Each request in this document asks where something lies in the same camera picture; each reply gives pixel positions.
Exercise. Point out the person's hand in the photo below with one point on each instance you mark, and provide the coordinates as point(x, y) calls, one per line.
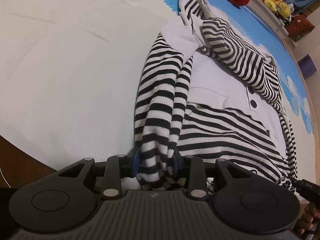
point(307, 220)

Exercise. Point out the yellow plush toys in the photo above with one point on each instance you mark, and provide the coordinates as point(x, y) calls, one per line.
point(281, 9)

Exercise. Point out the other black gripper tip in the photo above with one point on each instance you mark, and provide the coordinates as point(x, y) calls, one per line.
point(307, 190)

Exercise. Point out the purple box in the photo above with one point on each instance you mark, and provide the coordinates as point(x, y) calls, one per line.
point(307, 66)

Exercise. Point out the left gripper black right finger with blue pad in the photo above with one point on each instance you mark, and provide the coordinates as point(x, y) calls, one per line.
point(239, 198)

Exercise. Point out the striped black white sweater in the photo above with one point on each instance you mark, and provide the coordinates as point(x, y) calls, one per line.
point(207, 91)

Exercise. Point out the blue white patterned bedsheet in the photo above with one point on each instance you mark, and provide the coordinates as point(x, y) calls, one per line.
point(70, 71)

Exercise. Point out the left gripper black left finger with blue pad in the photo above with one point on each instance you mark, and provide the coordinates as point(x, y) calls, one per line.
point(69, 197)

